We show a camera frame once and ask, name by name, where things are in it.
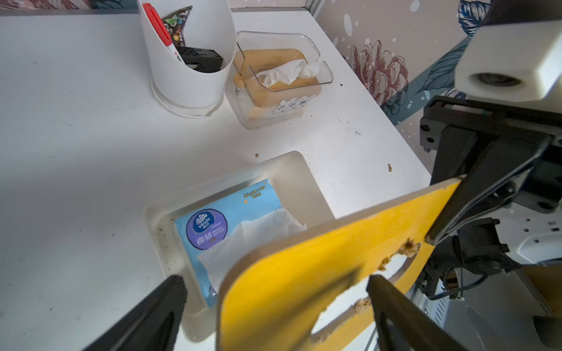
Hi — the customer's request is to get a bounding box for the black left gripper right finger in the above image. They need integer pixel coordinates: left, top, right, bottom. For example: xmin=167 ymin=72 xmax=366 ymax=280
xmin=367 ymin=275 xmax=465 ymax=350

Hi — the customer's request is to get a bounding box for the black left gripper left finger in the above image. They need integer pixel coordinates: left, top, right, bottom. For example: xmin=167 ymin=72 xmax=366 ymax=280
xmin=86 ymin=275 xmax=187 ymax=351

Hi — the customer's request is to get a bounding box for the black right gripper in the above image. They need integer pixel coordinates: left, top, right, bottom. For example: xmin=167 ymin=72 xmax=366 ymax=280
xmin=420 ymin=97 xmax=561 ymax=246

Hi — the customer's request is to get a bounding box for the blue white tissue pack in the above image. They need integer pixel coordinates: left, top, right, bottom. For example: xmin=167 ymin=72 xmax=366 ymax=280
xmin=174 ymin=179 xmax=307 ymax=307

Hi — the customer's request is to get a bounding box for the yellow plastic lid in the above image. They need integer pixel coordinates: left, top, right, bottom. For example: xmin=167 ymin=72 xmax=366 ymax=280
xmin=216 ymin=178 xmax=460 ymax=350

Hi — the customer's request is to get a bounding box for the white rectangular bin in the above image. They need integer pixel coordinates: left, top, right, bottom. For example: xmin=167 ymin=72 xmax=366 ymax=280
xmin=145 ymin=151 xmax=335 ymax=350

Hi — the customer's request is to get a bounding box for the bamboo tissue box lid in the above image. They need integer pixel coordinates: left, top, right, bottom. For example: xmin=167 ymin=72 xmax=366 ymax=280
xmin=234 ymin=48 xmax=321 ymax=108

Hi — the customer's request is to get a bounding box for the clear plastic tissue box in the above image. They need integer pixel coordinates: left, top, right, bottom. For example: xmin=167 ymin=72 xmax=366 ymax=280
xmin=225 ymin=31 xmax=334 ymax=130

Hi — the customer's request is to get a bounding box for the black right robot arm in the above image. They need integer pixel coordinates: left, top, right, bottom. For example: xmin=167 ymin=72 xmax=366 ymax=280
xmin=420 ymin=96 xmax=561 ymax=280

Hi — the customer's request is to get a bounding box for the white pen holder cup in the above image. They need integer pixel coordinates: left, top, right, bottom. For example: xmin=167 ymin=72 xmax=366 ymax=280
xmin=137 ymin=1 xmax=237 ymax=118

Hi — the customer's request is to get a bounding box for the black clip in cup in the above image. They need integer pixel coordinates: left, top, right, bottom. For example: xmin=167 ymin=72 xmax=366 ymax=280
xmin=177 ymin=46 xmax=223 ymax=73

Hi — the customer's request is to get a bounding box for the red marker pen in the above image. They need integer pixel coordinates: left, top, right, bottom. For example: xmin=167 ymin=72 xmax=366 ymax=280
xmin=142 ymin=3 xmax=192 ymax=64

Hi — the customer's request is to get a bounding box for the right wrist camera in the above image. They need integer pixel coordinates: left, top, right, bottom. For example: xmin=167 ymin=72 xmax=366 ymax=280
xmin=455 ymin=20 xmax=561 ymax=113

